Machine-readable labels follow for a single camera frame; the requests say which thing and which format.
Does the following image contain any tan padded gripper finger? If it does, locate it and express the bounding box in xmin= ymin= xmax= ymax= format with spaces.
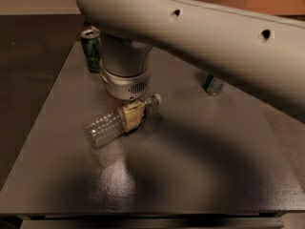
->
xmin=118 ymin=99 xmax=145 ymax=133

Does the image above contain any clear plastic water bottle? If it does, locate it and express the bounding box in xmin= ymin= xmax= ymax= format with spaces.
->
xmin=83 ymin=94 xmax=162 ymax=149

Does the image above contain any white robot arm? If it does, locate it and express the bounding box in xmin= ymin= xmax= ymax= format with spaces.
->
xmin=76 ymin=0 xmax=305 ymax=122

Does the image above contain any green soda can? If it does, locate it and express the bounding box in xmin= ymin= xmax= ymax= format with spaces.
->
xmin=81 ymin=28 xmax=101 ymax=73

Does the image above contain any silver black slim can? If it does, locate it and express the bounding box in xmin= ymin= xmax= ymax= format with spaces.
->
xmin=203 ymin=74 xmax=224 ymax=95

